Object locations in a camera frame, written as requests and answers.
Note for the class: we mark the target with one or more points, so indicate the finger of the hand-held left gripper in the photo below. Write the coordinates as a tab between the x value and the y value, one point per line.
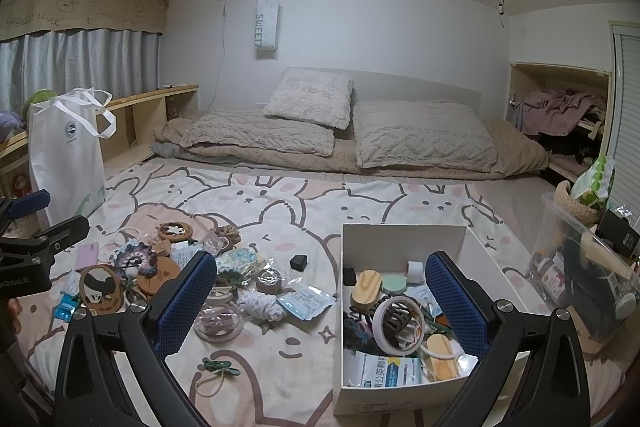
32	202
65	229

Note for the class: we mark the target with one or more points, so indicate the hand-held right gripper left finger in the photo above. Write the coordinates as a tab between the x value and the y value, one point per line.
185	302

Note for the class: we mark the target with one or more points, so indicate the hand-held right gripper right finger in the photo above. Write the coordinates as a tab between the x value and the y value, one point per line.
455	302

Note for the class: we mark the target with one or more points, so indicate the white shoe box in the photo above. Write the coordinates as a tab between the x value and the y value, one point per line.
400	239

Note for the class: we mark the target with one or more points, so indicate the plain cork coaster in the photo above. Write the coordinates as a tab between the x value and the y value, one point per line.
152	293
160	269

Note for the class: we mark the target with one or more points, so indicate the white wide band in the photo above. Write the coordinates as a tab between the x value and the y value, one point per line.
220	302

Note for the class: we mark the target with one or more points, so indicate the pink flat pouch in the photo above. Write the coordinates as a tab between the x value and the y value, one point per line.
87	257

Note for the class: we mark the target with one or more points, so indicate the white tote bag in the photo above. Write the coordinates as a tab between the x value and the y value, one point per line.
65	167

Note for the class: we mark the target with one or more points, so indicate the blue white mask packet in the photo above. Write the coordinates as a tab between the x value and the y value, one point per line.
184	253
385	369
305	304

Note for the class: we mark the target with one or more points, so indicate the green knitted plant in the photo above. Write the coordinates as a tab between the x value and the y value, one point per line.
230	281

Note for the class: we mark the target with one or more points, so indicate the white printed sachet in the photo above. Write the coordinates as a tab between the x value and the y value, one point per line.
72	281

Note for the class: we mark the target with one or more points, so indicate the small white tape roll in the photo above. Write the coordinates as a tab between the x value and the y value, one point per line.
414	269

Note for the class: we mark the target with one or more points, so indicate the small blue packet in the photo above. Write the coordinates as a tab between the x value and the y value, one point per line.
65	309

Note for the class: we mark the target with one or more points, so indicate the green round tin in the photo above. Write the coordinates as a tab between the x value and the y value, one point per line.
397	284

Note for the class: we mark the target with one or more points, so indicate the purple crochet coaster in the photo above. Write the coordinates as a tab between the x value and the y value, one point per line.
132	259

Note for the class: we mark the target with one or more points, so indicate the panda cork coaster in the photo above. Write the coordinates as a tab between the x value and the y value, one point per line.
100	289

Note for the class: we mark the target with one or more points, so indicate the green clothespin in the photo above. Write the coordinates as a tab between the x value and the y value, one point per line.
220	366

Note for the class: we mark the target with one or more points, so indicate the small wooden animal coaster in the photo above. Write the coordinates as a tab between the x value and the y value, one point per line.
175	229

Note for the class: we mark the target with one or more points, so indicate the white yarn ball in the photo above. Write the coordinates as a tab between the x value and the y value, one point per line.
260	307

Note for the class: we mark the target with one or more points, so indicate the large white tape roll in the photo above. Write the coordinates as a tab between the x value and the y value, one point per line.
382	332

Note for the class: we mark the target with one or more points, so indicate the brown twine bundle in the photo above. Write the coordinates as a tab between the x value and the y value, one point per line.
227	232

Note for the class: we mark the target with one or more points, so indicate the purple plush toy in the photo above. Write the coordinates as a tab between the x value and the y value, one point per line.
10	122

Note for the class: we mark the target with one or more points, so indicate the white rubber band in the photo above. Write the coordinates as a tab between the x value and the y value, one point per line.
227	375

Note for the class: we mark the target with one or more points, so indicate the beige round trinket in plastic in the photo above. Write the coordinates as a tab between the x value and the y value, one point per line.
267	281

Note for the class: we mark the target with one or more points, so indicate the wooden brush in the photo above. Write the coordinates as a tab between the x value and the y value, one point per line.
367	289

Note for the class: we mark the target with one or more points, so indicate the green plush toy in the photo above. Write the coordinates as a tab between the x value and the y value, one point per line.
40	99

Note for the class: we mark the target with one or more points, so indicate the clear plastic storage bin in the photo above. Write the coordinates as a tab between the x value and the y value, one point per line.
575	302

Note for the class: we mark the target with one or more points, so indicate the black charger cube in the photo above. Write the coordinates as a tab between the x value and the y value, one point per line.
299	262

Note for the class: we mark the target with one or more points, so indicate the woven basket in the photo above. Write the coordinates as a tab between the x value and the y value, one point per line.
570	207

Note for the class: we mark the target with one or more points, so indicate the bunny print bedsheet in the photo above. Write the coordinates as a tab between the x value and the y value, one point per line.
310	217

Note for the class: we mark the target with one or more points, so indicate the wooden bedside shelf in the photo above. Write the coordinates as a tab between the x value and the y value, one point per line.
150	99

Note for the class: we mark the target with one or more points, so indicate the grey curtain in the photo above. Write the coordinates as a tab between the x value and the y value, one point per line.
100	62

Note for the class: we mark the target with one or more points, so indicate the beige blanket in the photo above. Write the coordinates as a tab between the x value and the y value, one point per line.
515	152

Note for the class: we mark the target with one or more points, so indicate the wide quilted beige pillow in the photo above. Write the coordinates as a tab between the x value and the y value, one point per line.
420	137

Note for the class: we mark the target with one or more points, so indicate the black box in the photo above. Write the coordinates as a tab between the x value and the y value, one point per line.
617	229

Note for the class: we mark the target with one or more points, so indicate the long quilted beige pillow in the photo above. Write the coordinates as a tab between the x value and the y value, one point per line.
255	134

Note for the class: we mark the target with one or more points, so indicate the green packet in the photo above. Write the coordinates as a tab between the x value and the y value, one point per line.
595	184

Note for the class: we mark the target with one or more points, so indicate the printed curtain valance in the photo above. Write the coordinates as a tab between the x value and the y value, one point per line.
80	7

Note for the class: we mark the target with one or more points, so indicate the pink clothes pile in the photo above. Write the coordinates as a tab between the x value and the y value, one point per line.
560	107

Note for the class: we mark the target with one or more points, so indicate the white headboard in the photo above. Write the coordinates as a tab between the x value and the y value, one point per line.
400	87

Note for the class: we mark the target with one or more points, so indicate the fluffy beige pillow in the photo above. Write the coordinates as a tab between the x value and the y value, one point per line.
310	97

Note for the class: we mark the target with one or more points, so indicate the white window blind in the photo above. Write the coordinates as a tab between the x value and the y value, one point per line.
627	107

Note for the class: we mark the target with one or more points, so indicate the white hanging paper bag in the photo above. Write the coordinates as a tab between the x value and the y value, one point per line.
266	24

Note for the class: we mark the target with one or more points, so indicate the wooden wall niche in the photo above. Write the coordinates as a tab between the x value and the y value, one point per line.
517	77

